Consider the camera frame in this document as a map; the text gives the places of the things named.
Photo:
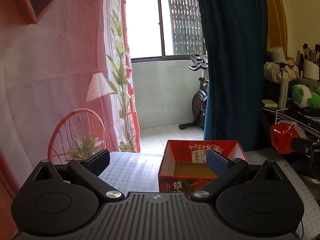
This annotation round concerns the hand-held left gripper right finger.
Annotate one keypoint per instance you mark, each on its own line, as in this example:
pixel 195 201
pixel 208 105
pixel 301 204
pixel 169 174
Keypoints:
pixel 217 163

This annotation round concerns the white brush holder cup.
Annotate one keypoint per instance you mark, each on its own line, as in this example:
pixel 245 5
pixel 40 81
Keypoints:
pixel 311 71

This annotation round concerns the cream cloth bag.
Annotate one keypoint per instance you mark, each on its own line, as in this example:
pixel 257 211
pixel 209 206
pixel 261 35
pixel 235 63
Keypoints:
pixel 272 71

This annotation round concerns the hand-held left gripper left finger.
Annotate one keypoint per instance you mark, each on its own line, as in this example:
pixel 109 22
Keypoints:
pixel 96 162

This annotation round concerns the dark framed window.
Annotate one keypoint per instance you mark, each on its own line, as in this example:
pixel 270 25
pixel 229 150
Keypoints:
pixel 150 25

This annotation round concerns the red plastic bag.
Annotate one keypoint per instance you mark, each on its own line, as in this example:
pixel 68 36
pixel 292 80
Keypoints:
pixel 281 135

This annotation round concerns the yellow sticky note pad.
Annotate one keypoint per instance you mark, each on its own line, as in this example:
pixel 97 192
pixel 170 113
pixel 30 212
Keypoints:
pixel 269 103

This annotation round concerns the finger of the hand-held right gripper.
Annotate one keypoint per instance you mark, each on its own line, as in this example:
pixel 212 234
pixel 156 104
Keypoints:
pixel 303 145

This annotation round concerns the green white plush toy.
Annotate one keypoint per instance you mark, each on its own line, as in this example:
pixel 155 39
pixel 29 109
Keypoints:
pixel 301 95

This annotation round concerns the plaid bed sheet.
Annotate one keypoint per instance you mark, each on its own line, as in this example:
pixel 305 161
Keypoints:
pixel 130 170

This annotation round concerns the dark teal curtain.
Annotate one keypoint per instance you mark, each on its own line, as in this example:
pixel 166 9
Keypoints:
pixel 232 55

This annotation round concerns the dark desk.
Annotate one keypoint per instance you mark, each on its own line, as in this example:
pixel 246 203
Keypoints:
pixel 302 120

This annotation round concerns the black exercise bike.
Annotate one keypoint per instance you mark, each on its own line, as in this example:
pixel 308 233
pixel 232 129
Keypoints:
pixel 198 102

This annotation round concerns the red cardboard box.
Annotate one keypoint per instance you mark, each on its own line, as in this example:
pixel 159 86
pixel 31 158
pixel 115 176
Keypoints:
pixel 175 155

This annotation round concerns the printed pink curtain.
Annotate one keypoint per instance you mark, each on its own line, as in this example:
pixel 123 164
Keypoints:
pixel 50 67

